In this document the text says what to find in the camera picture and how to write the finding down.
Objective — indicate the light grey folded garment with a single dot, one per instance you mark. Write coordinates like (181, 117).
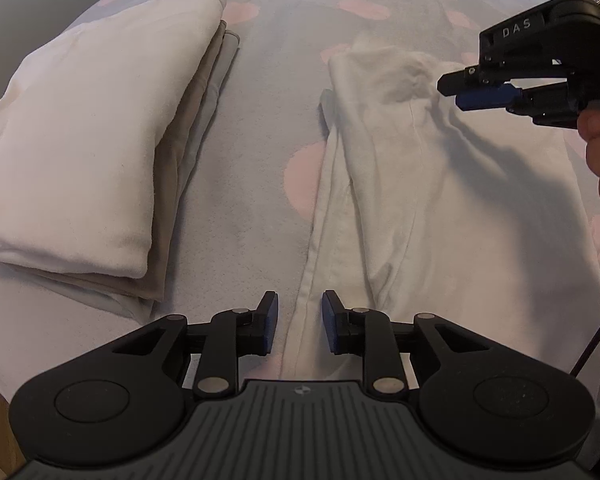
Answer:
(215, 95)

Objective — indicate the cream folded garment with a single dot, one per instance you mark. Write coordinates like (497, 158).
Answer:
(80, 135)

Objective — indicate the grey bedspread with pink dots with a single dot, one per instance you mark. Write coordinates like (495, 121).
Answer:
(260, 110)

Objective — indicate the beige folded garment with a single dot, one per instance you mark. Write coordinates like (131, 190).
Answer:
(180, 160)

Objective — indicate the white shirt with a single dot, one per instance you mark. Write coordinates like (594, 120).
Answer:
(430, 185)

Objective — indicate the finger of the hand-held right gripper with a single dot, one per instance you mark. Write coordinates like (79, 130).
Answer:
(475, 100)
(512, 95)

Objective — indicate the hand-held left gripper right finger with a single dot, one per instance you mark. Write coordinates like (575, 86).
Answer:
(330, 322)

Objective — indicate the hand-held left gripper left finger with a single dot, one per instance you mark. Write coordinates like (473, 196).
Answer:
(270, 322)

